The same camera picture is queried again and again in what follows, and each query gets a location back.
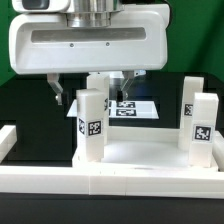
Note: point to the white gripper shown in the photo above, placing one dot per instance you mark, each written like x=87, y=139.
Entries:
x=43, y=43

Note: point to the white desk top tray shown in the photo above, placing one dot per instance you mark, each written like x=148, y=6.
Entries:
x=147, y=148

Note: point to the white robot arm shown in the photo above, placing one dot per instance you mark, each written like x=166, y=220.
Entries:
x=83, y=13

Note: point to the white marker board with tags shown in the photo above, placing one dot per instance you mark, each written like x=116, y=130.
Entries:
x=133, y=109

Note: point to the white U-shaped fence frame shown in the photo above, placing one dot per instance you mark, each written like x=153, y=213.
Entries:
x=84, y=178

